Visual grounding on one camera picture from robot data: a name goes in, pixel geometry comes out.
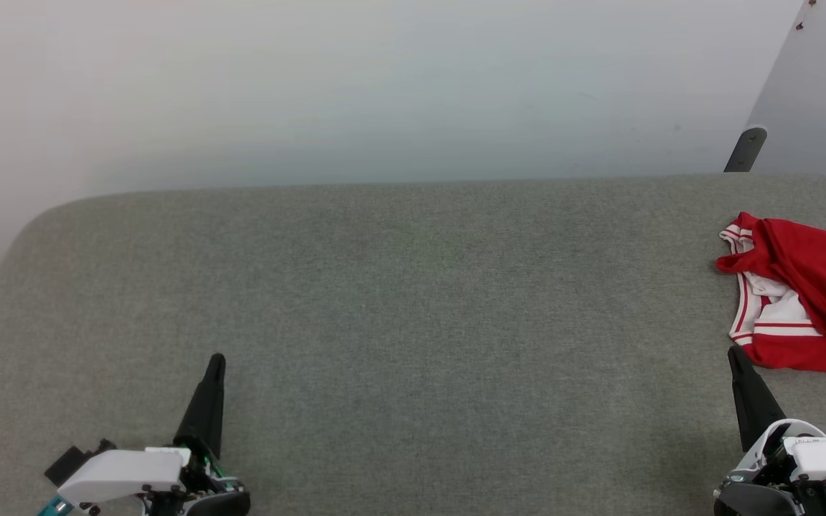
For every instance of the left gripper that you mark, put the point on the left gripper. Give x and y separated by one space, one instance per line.
205 498

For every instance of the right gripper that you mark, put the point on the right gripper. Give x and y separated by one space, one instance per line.
757 494

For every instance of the red white basketball jersey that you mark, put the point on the red white basketball jersey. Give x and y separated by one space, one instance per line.
814 272

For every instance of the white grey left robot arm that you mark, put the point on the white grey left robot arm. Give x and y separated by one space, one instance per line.
54 509

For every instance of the grey partition board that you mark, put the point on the grey partition board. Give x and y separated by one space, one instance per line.
814 93

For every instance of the dark grey metal bracket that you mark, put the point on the dark grey metal bracket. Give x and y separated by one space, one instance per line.
745 149

